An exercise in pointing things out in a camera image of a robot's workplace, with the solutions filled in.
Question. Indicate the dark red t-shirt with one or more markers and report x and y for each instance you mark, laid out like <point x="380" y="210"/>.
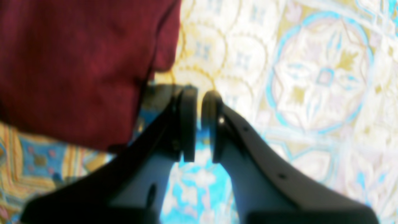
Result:
<point x="76" y="70"/>

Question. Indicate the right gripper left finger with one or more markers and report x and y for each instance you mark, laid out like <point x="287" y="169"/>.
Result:
<point x="130" y="189"/>

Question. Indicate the patterned tile tablecloth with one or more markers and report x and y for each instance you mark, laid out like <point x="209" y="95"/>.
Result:
<point x="316" y="78"/>

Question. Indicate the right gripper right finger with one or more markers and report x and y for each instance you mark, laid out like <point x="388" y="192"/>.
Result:
<point x="266" y="188"/>

